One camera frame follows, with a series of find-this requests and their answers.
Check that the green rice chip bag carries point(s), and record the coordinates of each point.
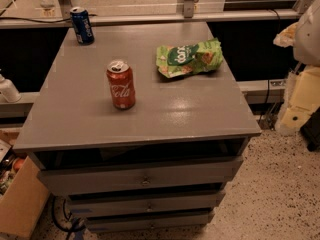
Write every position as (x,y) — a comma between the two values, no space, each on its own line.
(203,57)

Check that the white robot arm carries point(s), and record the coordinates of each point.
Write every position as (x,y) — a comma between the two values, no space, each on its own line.
(302,90)

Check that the grey drawer cabinet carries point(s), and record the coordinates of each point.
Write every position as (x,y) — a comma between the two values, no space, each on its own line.
(73,123)

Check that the red cola can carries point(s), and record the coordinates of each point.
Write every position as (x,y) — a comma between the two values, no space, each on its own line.
(121,84)

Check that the middle grey drawer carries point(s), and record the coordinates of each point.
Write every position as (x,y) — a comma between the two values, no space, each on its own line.
(146,203)

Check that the grey drawer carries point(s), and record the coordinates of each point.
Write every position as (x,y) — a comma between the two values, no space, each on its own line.
(140,176)
(175,219)
(146,203)

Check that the bottom grey drawer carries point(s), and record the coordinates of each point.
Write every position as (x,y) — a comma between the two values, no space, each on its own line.
(175,219)

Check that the top grey drawer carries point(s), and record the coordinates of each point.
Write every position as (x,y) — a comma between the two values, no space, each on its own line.
(140,176)

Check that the blue pepsi can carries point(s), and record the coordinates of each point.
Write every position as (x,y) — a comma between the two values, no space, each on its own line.
(81,25)

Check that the white bottle at left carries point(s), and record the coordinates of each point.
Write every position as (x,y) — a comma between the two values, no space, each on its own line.
(8,90)

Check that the cardboard box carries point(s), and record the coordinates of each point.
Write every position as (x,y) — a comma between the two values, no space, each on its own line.
(23,202)

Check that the grey metal frame rail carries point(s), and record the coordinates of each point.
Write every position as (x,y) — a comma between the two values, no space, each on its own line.
(224,16)

